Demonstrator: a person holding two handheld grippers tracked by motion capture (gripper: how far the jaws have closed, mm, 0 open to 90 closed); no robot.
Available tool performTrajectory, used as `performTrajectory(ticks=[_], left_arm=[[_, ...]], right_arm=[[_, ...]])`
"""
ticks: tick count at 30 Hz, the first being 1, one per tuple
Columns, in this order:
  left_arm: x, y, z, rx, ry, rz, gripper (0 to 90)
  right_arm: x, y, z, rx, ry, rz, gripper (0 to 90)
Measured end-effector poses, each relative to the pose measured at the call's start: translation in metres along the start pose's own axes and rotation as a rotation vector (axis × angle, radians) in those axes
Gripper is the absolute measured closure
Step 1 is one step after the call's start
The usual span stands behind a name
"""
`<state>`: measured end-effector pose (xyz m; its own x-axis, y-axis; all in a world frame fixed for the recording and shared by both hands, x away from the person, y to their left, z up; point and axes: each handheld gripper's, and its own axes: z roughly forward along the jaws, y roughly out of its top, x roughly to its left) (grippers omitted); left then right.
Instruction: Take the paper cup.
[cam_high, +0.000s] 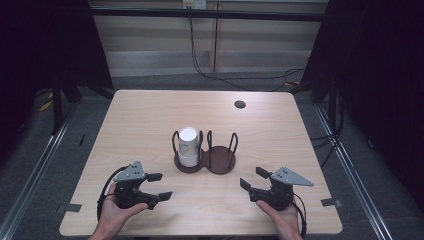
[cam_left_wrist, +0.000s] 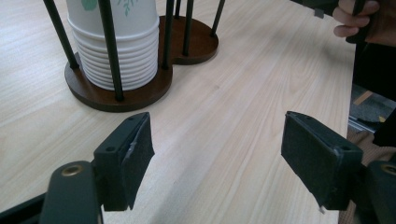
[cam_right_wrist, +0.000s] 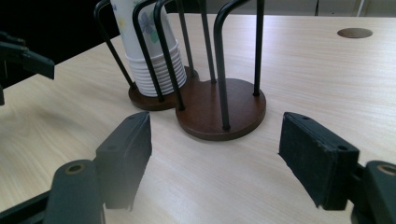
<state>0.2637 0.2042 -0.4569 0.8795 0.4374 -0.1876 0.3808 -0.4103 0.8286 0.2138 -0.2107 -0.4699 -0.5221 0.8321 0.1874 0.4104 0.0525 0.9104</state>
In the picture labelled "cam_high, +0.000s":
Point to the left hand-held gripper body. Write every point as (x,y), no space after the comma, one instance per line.
(130,195)

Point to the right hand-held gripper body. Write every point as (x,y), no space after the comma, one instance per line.
(281,193)

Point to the floral print paper cup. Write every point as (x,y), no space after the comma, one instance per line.
(188,141)

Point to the person's left hand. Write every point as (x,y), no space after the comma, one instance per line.
(115,216)

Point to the person's right hand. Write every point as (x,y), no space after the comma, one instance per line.
(286,221)

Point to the grey tape strip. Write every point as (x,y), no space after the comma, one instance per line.
(70,208)
(330,202)

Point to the round table grommet hole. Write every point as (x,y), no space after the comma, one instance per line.
(240,104)

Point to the small black tape strip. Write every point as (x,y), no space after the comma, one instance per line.
(82,140)

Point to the dark metal stand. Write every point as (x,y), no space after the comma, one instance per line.
(57,110)

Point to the yellow floor object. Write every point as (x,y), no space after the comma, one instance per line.
(45,106)

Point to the black curtain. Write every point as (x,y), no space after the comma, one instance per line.
(383,83)
(40,50)

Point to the black horizontal bar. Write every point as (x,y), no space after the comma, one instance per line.
(200,14)

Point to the metal floor rail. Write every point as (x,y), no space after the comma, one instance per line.
(353,173)
(36,173)

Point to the white wall socket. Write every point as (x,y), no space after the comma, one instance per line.
(195,4)

